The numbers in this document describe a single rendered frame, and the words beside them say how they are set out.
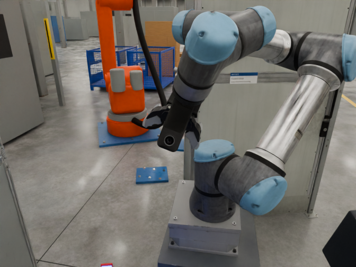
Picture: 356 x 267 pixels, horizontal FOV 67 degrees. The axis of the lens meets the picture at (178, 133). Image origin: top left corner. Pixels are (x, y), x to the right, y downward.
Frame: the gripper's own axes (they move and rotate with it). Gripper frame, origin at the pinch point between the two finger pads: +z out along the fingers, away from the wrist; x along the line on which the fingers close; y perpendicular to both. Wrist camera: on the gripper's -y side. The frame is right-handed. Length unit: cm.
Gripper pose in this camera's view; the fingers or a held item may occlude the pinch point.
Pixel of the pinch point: (168, 139)
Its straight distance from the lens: 69.7
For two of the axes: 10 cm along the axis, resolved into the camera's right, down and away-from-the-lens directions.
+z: -2.1, 4.6, 8.6
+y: 3.5, -7.9, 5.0
